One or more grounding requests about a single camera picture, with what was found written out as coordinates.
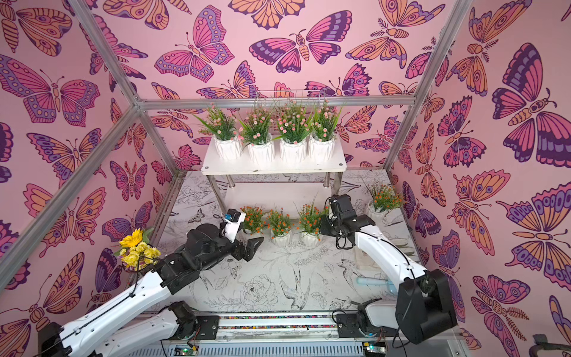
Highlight light blue scoop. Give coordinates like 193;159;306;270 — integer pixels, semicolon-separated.
356;277;394;288

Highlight white two-tier rack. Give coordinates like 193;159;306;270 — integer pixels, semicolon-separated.
201;143;347;217

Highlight orange flower pot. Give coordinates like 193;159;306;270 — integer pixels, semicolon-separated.
241;206;266;235
266;208;294;248
297;203;324;248
366;182;403;226

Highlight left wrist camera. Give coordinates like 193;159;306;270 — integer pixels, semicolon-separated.
220;208;246;243

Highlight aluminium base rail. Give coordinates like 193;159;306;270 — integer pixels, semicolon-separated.
92;310;471;356

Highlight yellow flower bouquet vase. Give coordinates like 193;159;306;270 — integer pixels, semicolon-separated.
114;228;161;273

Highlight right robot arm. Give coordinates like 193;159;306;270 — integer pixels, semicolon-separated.
320;195;458;345

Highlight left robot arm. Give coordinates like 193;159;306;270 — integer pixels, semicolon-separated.
38;223;264;356

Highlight pink flower pot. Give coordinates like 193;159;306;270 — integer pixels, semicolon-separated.
194;106;242;162
309;100;341;163
277;102;311;166
239;107;275;167

